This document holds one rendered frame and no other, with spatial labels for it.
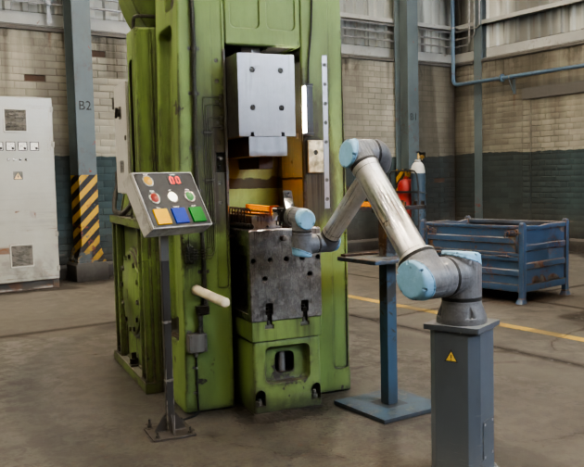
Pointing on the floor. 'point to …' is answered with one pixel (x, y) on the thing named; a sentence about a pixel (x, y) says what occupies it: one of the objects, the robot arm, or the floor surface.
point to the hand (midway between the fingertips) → (275, 208)
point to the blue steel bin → (509, 251)
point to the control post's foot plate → (170, 429)
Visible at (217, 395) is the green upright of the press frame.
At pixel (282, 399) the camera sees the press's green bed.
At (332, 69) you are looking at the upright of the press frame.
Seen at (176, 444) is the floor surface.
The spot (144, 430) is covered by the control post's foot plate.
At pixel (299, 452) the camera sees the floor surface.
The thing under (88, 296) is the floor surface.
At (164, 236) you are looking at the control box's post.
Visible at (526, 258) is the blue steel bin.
